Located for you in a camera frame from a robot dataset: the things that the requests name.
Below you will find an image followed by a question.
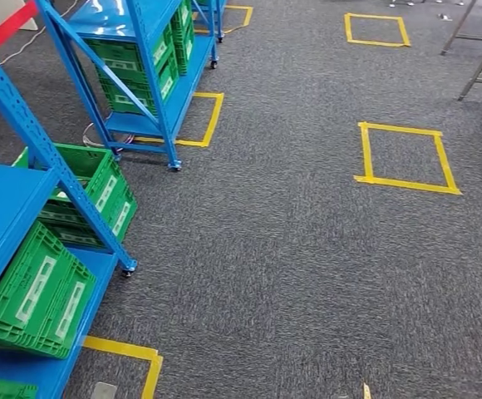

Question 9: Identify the red barrier belt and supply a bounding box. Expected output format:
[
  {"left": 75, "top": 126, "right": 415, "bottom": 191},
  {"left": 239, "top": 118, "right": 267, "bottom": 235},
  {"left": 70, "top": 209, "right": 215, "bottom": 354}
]
[{"left": 0, "top": 0, "right": 39, "bottom": 53}]

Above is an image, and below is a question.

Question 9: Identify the green plastic crate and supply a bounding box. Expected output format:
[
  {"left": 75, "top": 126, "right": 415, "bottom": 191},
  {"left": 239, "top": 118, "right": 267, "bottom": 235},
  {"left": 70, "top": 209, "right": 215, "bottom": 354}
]
[
  {"left": 0, "top": 219, "right": 80, "bottom": 345},
  {"left": 85, "top": 24, "right": 175, "bottom": 84},
  {"left": 37, "top": 264, "right": 98, "bottom": 361},
  {"left": 11, "top": 141, "right": 126, "bottom": 233},
  {"left": 173, "top": 22, "right": 197, "bottom": 77},
  {"left": 169, "top": 0, "right": 195, "bottom": 45},
  {"left": 98, "top": 52, "right": 180, "bottom": 118},
  {"left": 0, "top": 376, "right": 39, "bottom": 399},
  {"left": 37, "top": 187, "right": 139, "bottom": 250}
]

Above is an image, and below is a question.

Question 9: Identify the white cable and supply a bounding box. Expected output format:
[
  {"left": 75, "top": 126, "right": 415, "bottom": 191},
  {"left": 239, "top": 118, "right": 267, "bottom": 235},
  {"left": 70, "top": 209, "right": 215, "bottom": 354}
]
[
  {"left": 0, "top": 0, "right": 80, "bottom": 67},
  {"left": 82, "top": 120, "right": 135, "bottom": 154}
]

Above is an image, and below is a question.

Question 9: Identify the blue metal shelf rack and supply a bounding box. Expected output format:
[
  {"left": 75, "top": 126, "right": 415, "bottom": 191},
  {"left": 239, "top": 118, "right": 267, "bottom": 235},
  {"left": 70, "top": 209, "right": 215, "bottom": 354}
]
[
  {"left": 190, "top": 0, "right": 228, "bottom": 44},
  {"left": 33, "top": 0, "right": 221, "bottom": 173},
  {"left": 0, "top": 30, "right": 139, "bottom": 399}
]

